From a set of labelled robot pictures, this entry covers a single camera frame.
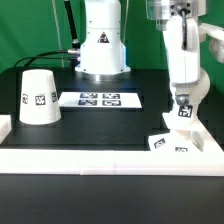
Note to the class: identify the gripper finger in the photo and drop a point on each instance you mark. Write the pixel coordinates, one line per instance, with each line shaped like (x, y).
(181, 94)

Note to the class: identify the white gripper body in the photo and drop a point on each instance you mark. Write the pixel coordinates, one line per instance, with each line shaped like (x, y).
(178, 20)

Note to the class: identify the white lamp bulb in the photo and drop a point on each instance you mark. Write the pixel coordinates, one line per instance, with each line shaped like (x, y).
(185, 117)

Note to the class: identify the white lamp base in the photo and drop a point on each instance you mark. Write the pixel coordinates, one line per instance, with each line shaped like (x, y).
(180, 138)

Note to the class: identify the white lamp shade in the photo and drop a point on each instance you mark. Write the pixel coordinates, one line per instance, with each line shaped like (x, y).
(39, 102)

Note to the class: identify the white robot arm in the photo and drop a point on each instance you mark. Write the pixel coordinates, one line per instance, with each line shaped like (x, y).
(104, 55)

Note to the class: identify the white marker sheet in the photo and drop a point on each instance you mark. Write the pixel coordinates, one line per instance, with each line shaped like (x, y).
(99, 100)

